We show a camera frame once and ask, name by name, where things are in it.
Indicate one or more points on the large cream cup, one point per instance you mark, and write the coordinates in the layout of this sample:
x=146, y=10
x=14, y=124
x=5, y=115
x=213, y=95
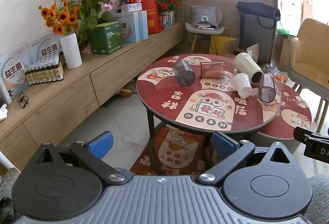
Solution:
x=248, y=66

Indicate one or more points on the wooden sideboard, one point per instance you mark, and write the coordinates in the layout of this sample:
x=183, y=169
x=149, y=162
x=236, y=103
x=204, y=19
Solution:
x=77, y=92

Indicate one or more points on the oranges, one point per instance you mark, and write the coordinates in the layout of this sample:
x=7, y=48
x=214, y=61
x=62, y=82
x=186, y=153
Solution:
x=280, y=78

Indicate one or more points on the red rose bouquet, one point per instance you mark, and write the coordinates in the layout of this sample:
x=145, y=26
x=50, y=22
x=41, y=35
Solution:
x=168, y=1

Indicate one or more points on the red tote bag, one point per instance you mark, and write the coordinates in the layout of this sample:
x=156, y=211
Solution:
x=151, y=13

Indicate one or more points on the white tissue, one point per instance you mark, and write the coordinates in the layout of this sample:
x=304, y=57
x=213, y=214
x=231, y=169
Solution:
x=3, y=112

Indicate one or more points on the white tube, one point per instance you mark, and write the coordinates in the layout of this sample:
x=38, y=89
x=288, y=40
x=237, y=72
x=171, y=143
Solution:
x=4, y=91

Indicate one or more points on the grey cushion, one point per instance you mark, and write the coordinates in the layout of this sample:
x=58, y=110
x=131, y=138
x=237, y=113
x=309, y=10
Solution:
x=203, y=14

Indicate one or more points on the small round printed table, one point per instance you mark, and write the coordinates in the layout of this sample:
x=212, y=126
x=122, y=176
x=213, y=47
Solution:
x=293, y=121

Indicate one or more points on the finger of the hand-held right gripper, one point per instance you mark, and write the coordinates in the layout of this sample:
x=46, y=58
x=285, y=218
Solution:
x=300, y=133

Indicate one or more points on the green box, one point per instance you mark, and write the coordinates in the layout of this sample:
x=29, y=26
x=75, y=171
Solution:
x=105, y=38

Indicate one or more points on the orange sunflower bouquet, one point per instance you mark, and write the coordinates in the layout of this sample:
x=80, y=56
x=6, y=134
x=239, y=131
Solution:
x=61, y=17

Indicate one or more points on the tray of small brown bottles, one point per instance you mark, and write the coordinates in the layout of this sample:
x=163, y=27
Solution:
x=45, y=71

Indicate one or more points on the white box with blue print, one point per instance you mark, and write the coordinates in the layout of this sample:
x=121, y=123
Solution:
x=45, y=48
x=11, y=69

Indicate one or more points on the brown transparent cup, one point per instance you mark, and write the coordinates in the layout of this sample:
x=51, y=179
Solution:
x=211, y=70

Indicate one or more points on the white chair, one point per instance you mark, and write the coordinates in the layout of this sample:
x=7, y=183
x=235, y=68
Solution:
x=205, y=32

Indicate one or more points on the green plastic bag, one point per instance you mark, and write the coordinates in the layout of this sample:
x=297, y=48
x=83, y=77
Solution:
x=282, y=30

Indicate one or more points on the grey ribbed suitcase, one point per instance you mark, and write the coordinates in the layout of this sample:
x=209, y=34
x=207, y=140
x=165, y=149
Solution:
x=257, y=36

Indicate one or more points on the small white box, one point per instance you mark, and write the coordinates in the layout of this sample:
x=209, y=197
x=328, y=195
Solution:
x=131, y=8

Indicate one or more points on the black bag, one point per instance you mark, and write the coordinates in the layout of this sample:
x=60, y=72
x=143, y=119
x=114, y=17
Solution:
x=257, y=10

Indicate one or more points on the striped flower pot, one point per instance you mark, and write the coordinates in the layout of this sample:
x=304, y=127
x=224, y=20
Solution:
x=166, y=22

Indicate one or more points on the black eyeglasses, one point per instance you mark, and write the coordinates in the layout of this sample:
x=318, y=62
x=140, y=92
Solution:
x=22, y=100

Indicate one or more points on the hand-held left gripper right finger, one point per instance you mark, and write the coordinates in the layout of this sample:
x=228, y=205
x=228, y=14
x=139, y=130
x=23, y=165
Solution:
x=222, y=143

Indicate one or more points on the small white cup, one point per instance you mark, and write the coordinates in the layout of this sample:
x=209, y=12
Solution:
x=242, y=84

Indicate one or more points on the yellow armchair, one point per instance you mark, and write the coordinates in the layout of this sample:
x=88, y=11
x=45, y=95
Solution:
x=307, y=59

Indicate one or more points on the white ribbed vase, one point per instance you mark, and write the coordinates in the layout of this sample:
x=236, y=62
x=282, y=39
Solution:
x=70, y=51

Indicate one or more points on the cardboard box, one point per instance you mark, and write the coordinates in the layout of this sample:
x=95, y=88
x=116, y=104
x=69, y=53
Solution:
x=285, y=54

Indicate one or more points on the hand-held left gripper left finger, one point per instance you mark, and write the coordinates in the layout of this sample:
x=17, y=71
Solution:
x=100, y=145

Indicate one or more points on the light blue box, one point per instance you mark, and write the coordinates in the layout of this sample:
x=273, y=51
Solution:
x=128, y=28

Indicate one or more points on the large round printed table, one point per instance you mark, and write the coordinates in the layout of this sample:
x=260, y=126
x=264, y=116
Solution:
x=177, y=103

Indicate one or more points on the grey transparent cup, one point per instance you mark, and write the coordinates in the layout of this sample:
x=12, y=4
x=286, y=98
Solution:
x=266, y=88
x=183, y=72

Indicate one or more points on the yellow paper bag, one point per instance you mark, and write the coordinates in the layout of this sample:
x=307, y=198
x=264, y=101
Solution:
x=225, y=44

